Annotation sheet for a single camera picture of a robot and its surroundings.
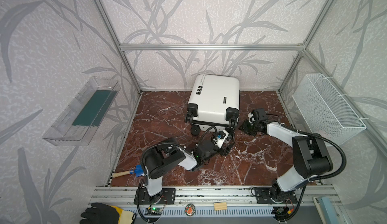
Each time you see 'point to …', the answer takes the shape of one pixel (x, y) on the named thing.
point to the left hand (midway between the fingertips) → (231, 135)
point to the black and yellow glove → (95, 216)
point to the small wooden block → (220, 206)
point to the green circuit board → (153, 211)
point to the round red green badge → (190, 209)
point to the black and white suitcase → (213, 101)
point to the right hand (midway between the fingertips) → (239, 124)
